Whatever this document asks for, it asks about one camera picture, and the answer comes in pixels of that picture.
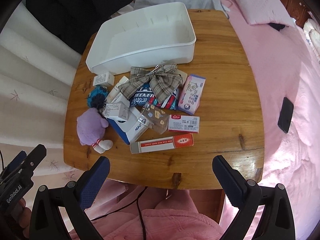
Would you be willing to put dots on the small black cloth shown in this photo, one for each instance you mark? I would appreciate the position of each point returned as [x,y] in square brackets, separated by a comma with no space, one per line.
[277,26]

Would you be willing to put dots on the bed with pink sheet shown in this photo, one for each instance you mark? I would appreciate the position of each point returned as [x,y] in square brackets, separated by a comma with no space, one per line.
[287,80]

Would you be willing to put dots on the small red and white box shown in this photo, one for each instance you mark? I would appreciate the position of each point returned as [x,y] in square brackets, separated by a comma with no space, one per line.
[183,124]

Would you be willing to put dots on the clear case with stickers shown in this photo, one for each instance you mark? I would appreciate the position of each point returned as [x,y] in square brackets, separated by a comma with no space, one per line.
[155,117]

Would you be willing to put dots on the plaid fabric bow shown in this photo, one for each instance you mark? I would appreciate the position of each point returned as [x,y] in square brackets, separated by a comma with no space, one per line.
[160,82]

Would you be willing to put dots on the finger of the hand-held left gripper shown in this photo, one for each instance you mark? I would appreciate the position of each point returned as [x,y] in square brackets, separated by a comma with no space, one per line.
[17,158]
[36,155]

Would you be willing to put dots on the white leaf-print cloth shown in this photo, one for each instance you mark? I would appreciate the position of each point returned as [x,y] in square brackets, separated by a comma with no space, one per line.
[30,80]

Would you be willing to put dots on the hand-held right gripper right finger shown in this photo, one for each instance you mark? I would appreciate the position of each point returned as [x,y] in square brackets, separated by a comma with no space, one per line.
[230,182]

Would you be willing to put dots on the small white carton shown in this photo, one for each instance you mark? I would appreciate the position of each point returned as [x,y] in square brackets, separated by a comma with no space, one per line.
[102,79]

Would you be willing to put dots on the purple plush toy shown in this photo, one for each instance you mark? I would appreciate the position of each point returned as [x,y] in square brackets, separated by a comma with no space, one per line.
[90,127]

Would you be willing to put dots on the black phone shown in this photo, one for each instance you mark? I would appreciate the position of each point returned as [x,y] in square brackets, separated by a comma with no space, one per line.
[285,115]

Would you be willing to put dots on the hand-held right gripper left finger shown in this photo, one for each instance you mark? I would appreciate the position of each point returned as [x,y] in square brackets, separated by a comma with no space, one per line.
[97,180]

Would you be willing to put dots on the blue snack packet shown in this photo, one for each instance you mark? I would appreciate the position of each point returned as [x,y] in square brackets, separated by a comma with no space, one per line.
[143,97]

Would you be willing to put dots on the blue floral pouch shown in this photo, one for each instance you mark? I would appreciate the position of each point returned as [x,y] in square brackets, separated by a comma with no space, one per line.
[96,96]

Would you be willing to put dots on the pink pillow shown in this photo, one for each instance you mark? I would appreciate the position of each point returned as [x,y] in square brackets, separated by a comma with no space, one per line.
[260,2]

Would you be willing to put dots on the white and blue box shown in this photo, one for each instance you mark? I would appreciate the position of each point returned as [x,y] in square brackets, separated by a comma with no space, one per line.
[132,130]

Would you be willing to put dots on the white printed box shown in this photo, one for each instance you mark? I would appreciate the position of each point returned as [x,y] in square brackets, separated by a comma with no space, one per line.
[117,111]

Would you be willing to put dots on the person's left hand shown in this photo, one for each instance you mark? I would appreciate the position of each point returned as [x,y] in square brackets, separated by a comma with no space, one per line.
[25,215]

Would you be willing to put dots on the white plastic bin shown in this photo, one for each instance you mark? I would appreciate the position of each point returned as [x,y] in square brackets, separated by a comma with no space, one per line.
[140,42]

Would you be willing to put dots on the pink cartoon box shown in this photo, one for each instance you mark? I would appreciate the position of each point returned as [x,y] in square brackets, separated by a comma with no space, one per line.
[192,95]

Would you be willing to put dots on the red and white toothpaste box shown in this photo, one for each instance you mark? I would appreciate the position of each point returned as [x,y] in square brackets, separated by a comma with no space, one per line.
[162,143]

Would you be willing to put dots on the cartoon print quilt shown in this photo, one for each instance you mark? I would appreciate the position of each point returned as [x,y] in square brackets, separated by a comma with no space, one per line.
[312,35]

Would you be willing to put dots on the black puffer jacket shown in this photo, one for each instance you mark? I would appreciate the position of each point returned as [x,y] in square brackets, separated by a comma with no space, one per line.
[75,12]

